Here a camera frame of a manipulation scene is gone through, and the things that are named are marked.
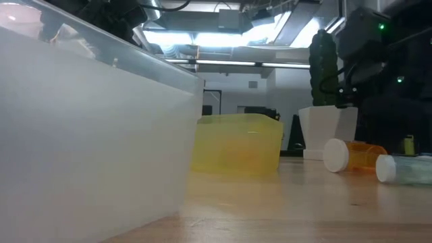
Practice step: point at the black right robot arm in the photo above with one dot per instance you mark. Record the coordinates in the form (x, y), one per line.
(405, 50)

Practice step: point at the bright ceiling light panel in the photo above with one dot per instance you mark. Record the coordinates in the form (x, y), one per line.
(209, 38)

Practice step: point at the clear pill bottle white cap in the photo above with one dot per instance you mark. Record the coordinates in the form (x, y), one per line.
(408, 170)

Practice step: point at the grey wall vent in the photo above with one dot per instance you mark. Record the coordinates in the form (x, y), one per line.
(253, 84)

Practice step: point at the yellow translucent plastic bin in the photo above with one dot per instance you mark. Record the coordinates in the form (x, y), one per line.
(236, 145)

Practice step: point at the white faceted plant pot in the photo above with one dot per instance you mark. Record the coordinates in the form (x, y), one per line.
(320, 128)

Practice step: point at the small black box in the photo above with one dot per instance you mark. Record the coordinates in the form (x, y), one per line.
(207, 110)

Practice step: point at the clear translucent plastic bin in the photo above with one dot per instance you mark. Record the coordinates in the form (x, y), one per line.
(84, 152)

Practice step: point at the grey ceiling box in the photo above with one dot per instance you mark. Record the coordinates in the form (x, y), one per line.
(229, 19)

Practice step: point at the ceiling light strip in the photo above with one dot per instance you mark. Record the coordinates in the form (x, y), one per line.
(226, 62)
(285, 65)

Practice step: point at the orange pill bottle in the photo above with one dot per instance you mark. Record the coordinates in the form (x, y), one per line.
(361, 157)

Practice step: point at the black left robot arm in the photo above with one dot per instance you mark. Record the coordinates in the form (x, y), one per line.
(111, 17)

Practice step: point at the yellow-green water bottle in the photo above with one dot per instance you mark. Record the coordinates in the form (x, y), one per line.
(409, 145)

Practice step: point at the black frame rail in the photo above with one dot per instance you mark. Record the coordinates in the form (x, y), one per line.
(290, 153)

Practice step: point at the black stand frame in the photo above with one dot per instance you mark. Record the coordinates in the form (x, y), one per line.
(220, 101)

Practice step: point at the tall green cactus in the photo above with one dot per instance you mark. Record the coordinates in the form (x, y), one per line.
(322, 67)

